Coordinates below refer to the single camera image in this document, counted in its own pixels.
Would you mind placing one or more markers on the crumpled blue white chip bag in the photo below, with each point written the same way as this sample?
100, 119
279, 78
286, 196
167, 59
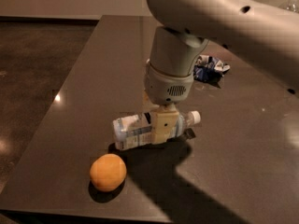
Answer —
209, 69

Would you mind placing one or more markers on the orange fruit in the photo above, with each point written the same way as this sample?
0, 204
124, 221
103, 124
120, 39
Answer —
108, 172

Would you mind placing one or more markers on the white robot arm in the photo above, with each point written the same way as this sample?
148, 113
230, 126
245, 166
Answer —
266, 37

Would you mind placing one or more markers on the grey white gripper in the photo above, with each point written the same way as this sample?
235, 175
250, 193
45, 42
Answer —
163, 88

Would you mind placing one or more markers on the blue label plastic bottle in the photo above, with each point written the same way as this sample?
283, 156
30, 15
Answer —
135, 131

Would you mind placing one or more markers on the clear plastic bottle background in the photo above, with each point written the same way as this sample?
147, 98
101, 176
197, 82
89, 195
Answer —
290, 5

